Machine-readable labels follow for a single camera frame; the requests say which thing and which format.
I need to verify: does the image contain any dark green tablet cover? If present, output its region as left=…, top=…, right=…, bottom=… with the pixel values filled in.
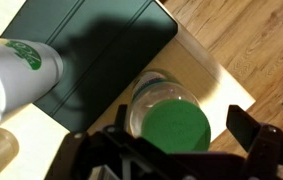
left=0, top=0, right=179, bottom=133

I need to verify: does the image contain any green round lid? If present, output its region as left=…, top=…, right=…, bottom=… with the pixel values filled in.
left=140, top=98, right=212, bottom=155

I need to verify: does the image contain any clear jar green label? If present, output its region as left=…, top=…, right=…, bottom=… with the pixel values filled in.
left=127, top=69, right=212, bottom=155

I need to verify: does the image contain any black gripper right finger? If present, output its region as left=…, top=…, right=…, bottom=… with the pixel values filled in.
left=226, top=104, right=264, bottom=153

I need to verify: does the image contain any white mug green inside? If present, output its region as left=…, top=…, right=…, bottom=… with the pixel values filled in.
left=0, top=37, right=64, bottom=139

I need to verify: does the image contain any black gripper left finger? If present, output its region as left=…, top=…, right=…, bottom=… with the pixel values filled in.
left=113, top=103, right=129, bottom=132

